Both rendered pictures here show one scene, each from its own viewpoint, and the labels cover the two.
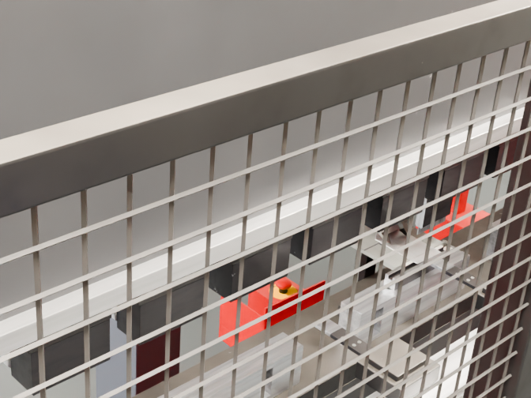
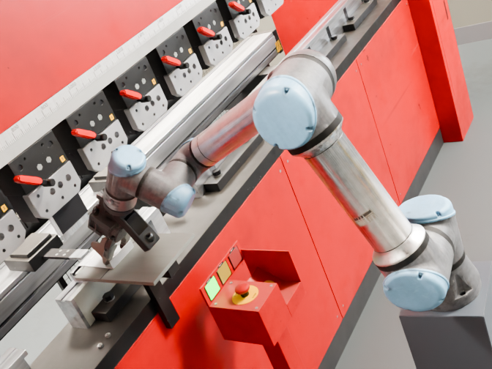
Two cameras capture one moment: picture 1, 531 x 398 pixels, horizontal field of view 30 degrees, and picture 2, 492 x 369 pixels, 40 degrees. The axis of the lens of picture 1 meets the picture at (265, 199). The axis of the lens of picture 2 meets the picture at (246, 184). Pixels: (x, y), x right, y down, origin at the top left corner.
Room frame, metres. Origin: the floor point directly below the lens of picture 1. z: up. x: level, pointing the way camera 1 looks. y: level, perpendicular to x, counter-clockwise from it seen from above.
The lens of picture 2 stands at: (3.52, -0.07, 1.79)
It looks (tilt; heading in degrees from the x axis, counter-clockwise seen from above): 27 degrees down; 175
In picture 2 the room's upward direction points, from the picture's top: 23 degrees counter-clockwise
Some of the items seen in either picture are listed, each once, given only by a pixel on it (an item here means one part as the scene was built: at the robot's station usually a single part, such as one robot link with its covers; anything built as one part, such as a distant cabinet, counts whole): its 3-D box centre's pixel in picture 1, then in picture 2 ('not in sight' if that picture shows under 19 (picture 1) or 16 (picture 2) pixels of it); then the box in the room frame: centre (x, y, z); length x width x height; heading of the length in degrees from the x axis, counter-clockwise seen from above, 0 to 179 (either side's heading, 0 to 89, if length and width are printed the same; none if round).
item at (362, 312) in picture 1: (405, 294); (117, 263); (1.89, -0.34, 0.92); 0.39 x 0.06 x 0.10; 136
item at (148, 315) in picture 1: (158, 277); (203, 36); (1.38, 0.17, 1.26); 0.15 x 0.09 x 0.17; 136
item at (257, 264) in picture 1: (246, 240); (170, 64); (1.52, 0.03, 1.26); 0.15 x 0.09 x 0.17; 136
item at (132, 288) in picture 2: not in sight; (135, 277); (1.94, -0.31, 0.89); 0.30 x 0.05 x 0.03; 136
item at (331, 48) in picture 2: not in sight; (326, 53); (0.97, 0.65, 0.89); 0.30 x 0.05 x 0.03; 136
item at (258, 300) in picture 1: (271, 309); (254, 291); (2.04, -0.04, 0.75); 0.20 x 0.16 x 0.18; 135
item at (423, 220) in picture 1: (434, 209); (68, 214); (1.93, -0.38, 1.13); 0.10 x 0.02 x 0.10; 136
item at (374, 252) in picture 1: (376, 233); (134, 257); (2.04, -0.27, 1.00); 0.26 x 0.18 x 0.01; 46
